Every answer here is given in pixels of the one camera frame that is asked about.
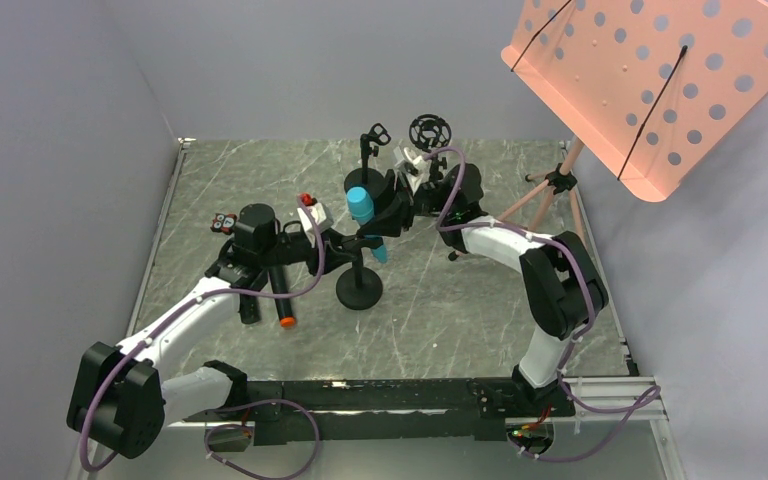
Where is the black round-base stand ring clip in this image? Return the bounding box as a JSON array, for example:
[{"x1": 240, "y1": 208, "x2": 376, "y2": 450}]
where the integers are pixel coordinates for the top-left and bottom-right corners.
[{"x1": 343, "y1": 123, "x2": 391, "y2": 193}]

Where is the blue microphone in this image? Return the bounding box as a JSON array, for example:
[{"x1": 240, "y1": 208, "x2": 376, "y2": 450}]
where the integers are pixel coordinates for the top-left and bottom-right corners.
[{"x1": 346, "y1": 186, "x2": 388, "y2": 264}]

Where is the black microphone orange end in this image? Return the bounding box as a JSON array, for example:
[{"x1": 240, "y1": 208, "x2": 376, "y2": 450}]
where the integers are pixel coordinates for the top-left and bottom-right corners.
[{"x1": 267, "y1": 265, "x2": 297, "y2": 329}]

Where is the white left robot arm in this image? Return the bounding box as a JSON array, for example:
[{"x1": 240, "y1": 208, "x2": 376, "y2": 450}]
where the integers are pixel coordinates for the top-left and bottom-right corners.
[{"x1": 67, "y1": 196, "x2": 383, "y2": 471}]

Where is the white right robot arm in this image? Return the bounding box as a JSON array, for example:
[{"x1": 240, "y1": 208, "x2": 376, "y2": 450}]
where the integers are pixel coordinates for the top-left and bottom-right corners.
[{"x1": 344, "y1": 158, "x2": 609, "y2": 392}]

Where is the pink music stand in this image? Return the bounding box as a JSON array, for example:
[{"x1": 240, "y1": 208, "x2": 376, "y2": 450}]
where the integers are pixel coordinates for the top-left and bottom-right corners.
[{"x1": 501, "y1": 0, "x2": 768, "y2": 230}]

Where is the black microphone silver grille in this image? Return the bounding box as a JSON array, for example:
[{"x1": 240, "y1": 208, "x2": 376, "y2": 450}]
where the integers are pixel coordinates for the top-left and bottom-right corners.
[{"x1": 238, "y1": 295, "x2": 261, "y2": 325}]

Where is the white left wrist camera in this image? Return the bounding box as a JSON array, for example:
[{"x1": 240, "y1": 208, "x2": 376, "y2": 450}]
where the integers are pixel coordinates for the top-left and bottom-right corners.
[{"x1": 298, "y1": 193, "x2": 332, "y2": 234}]

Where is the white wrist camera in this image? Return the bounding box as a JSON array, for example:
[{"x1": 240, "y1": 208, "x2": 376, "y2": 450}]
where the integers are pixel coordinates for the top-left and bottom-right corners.
[
  {"x1": 393, "y1": 147, "x2": 430, "y2": 179},
  {"x1": 298, "y1": 193, "x2": 332, "y2": 234}
]

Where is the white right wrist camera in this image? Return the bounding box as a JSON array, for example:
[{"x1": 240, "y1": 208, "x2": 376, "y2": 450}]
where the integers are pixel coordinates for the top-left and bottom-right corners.
[{"x1": 393, "y1": 147, "x2": 430, "y2": 179}]

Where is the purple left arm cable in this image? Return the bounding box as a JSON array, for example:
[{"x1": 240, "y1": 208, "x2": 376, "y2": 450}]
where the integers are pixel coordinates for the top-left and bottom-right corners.
[{"x1": 77, "y1": 195, "x2": 329, "y2": 473}]

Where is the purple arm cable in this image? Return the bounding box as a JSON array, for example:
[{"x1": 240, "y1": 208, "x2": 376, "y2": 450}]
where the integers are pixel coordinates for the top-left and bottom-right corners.
[
  {"x1": 77, "y1": 195, "x2": 329, "y2": 473},
  {"x1": 417, "y1": 146, "x2": 662, "y2": 464}
]

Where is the black tripod shock-mount stand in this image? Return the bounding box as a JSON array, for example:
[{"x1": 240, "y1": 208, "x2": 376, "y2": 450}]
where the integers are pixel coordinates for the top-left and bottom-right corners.
[{"x1": 408, "y1": 113, "x2": 452, "y2": 193}]

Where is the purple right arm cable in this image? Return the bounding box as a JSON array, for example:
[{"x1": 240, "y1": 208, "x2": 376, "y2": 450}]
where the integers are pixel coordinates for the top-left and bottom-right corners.
[{"x1": 417, "y1": 146, "x2": 662, "y2": 464}]

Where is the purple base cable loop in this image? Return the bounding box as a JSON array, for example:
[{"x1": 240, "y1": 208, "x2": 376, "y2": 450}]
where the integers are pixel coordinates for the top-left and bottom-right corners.
[{"x1": 203, "y1": 399, "x2": 325, "y2": 480}]

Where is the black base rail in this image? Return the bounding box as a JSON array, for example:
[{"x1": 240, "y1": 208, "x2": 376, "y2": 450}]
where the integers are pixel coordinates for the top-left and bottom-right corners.
[{"x1": 187, "y1": 377, "x2": 576, "y2": 446}]

